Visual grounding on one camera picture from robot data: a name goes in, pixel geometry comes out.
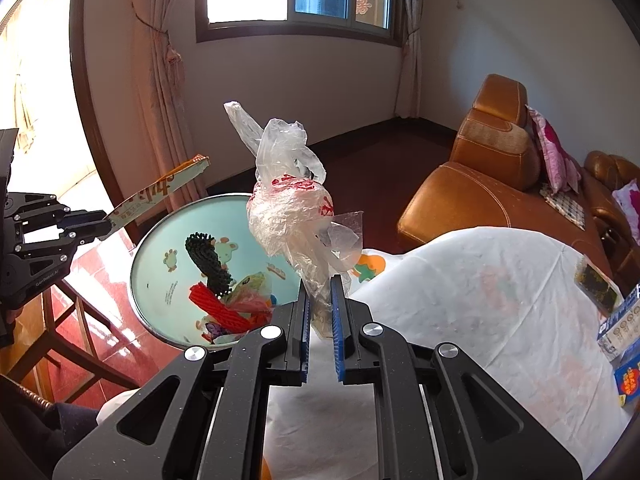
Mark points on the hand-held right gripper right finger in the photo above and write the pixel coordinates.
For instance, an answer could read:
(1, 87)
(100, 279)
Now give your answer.
(340, 330)

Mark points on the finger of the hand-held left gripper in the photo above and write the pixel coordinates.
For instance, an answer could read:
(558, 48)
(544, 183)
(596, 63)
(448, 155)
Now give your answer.
(85, 217)
(85, 237)

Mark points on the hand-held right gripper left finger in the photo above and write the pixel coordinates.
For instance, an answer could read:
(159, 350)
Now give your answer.
(302, 330)

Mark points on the pink purple plastic bag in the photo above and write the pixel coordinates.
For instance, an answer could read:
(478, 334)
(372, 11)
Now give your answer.
(250, 306)

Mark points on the orange snack wrapper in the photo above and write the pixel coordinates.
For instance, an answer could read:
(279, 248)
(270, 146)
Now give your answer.
(150, 195)

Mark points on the pale green plastic bag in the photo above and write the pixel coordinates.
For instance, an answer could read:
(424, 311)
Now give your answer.
(252, 282)

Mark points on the mint green cartoon basin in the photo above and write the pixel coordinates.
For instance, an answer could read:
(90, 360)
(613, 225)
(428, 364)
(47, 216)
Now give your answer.
(160, 250)

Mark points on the red foam fruit net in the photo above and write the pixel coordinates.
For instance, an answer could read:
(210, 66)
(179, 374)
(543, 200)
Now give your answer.
(210, 305)

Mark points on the black foam fruit net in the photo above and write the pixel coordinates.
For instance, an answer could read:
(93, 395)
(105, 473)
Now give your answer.
(205, 260)

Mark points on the clear red-print plastic bag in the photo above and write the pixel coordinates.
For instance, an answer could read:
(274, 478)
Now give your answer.
(285, 210)

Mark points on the red wooden chair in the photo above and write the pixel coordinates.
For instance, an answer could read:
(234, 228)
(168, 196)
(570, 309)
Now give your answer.
(115, 310)

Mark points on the brown wicker chair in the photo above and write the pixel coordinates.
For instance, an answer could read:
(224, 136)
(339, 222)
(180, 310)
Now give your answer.
(25, 390)

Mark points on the pinkish beige curtain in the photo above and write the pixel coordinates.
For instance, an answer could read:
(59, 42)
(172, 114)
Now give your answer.
(165, 110)
(412, 60)

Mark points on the white orange-print tablecloth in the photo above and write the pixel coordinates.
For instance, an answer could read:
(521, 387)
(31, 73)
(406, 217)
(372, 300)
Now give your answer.
(475, 310)

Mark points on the person's dark clothed leg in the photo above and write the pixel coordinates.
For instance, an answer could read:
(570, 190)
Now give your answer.
(30, 435)

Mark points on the brown leather chaise sofa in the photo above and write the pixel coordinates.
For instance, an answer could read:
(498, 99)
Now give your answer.
(475, 200)

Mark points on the checkered cloth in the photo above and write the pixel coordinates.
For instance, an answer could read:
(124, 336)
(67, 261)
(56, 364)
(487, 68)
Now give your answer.
(562, 205)

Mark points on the dark seaweed snack packet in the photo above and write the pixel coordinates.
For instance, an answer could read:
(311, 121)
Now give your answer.
(597, 285)

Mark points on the pink floral pillow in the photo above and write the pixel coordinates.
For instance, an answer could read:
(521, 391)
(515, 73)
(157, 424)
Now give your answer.
(631, 205)
(555, 155)

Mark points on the tall white carton box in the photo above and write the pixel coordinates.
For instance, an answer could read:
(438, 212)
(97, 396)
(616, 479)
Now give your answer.
(622, 330)

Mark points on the blue milk carton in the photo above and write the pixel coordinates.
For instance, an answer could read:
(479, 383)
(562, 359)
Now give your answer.
(630, 380)

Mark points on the brown leather long sofa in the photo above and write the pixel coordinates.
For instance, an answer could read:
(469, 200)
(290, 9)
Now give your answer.
(607, 165)

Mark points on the red paper window decal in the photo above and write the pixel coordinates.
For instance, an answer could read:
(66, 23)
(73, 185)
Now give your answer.
(363, 3)

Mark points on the brown wooden door frame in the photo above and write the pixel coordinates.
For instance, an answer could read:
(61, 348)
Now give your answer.
(82, 85)

